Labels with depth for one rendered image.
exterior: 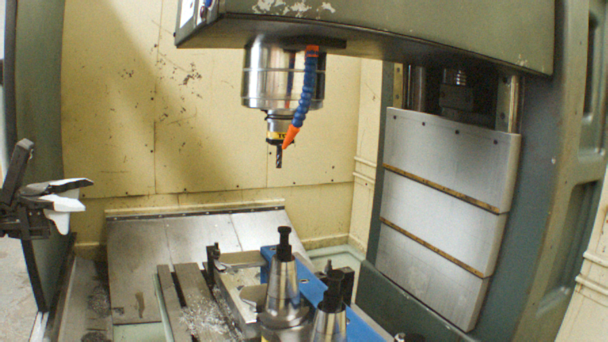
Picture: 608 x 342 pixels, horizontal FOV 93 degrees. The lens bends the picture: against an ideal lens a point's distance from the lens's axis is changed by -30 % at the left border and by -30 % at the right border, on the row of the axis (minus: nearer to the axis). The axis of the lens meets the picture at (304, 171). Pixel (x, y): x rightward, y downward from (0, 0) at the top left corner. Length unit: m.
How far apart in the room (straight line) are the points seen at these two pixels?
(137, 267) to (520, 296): 1.37
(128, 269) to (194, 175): 0.54
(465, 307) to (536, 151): 0.43
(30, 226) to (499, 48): 0.83
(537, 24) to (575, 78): 0.17
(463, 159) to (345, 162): 1.18
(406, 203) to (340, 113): 0.95
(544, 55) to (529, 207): 0.33
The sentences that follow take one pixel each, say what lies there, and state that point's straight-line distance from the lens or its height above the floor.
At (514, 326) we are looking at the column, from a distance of 0.99.
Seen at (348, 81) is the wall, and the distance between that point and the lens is 2.00.
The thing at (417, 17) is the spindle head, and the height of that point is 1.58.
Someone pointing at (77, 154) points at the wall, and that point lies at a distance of 1.76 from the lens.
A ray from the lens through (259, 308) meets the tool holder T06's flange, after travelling 0.47.
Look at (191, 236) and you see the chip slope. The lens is 1.75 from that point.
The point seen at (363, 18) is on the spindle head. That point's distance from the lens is 0.46.
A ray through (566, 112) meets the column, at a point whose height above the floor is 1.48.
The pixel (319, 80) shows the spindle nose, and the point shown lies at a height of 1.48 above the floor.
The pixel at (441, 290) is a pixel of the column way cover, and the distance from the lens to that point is 1.08.
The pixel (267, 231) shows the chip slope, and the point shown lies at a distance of 1.83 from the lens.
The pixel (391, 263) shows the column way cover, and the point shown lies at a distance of 1.24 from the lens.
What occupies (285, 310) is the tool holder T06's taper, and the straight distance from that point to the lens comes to 0.45.
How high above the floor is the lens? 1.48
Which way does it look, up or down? 13 degrees down
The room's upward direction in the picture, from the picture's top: 3 degrees clockwise
